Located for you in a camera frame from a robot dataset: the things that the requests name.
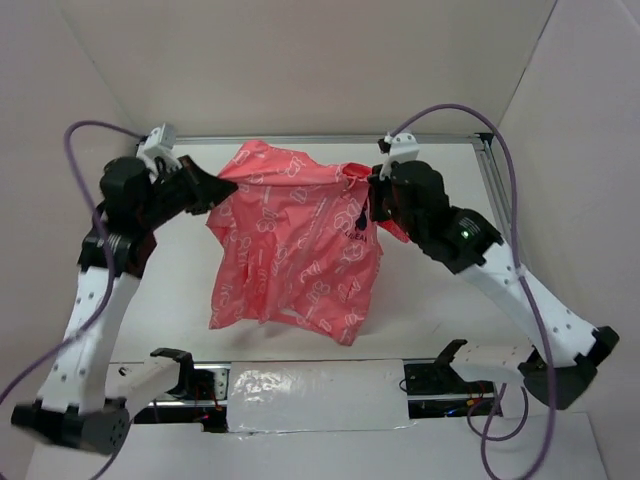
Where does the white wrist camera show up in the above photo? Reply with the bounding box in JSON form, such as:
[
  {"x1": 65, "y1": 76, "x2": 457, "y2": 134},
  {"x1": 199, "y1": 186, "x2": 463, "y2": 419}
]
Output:
[
  {"x1": 378, "y1": 132, "x2": 420, "y2": 180},
  {"x1": 137, "y1": 123, "x2": 179, "y2": 169}
]

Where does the pink jacket with white lining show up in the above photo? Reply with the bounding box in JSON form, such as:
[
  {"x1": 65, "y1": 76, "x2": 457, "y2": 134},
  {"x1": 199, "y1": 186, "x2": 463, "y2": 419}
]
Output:
[{"x1": 206, "y1": 140, "x2": 408, "y2": 346}]

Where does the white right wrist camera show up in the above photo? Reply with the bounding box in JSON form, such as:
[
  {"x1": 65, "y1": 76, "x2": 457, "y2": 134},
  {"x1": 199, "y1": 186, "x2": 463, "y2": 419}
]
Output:
[{"x1": 378, "y1": 132, "x2": 420, "y2": 180}]

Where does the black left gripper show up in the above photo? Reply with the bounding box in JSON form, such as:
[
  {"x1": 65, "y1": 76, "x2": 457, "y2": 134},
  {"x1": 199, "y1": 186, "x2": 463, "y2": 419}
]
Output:
[{"x1": 140, "y1": 153, "x2": 236, "y2": 226}]

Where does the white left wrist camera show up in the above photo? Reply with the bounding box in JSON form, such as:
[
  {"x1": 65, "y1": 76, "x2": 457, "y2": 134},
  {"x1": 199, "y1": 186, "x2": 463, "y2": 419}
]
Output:
[{"x1": 137, "y1": 123, "x2": 179, "y2": 169}]

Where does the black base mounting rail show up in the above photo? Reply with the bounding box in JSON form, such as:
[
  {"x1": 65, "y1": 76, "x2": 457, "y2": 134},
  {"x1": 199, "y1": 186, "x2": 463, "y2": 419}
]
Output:
[{"x1": 135, "y1": 359, "x2": 496, "y2": 434}]

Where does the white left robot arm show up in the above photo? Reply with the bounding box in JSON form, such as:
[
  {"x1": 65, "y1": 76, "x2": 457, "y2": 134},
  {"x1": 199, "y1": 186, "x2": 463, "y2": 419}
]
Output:
[{"x1": 11, "y1": 156, "x2": 238, "y2": 456}]

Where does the aluminium frame rail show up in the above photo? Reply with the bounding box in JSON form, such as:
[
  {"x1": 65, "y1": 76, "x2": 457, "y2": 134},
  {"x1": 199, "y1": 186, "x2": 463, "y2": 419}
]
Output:
[
  {"x1": 174, "y1": 133, "x2": 489, "y2": 148},
  {"x1": 474, "y1": 133, "x2": 513, "y2": 245}
]

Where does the aluminium frame rail back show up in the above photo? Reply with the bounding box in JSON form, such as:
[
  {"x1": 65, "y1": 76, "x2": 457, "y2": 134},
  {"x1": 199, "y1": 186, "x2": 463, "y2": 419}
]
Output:
[{"x1": 174, "y1": 133, "x2": 489, "y2": 148}]

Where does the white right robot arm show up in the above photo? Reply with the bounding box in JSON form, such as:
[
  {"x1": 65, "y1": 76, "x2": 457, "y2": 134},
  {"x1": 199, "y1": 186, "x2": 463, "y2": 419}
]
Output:
[{"x1": 368, "y1": 161, "x2": 620, "y2": 410}]

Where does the aluminium frame rail right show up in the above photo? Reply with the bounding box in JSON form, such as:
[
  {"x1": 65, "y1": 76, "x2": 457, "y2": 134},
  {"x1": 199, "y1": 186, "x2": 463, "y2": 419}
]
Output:
[{"x1": 474, "y1": 133, "x2": 513, "y2": 245}]

